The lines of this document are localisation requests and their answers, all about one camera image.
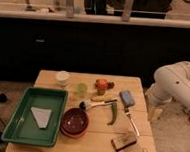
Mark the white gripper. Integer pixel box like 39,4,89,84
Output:
145,85,172,122

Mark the blue sponge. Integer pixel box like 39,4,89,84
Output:
120,90,135,107

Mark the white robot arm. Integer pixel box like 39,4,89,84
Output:
145,61,190,122

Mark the green translucent cup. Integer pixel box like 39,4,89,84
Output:
76,83,88,98

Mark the white paper cup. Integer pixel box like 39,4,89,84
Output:
55,71,69,87

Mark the silver fork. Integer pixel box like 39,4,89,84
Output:
124,107,140,137

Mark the green chili pepper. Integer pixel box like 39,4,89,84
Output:
107,102,118,125

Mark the wooden block brush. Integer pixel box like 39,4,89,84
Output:
111,131,137,152

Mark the dark brown toy piece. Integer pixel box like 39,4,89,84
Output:
108,82,115,89

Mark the orange toy fruit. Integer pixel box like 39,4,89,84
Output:
95,79,108,95

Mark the dark red bowl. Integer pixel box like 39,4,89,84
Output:
61,108,89,138

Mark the grey folded cloth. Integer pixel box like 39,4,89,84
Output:
30,107,51,129

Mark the green plastic tray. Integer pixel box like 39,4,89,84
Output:
2,87,68,147

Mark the white handled brush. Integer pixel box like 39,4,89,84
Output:
79,99,116,110

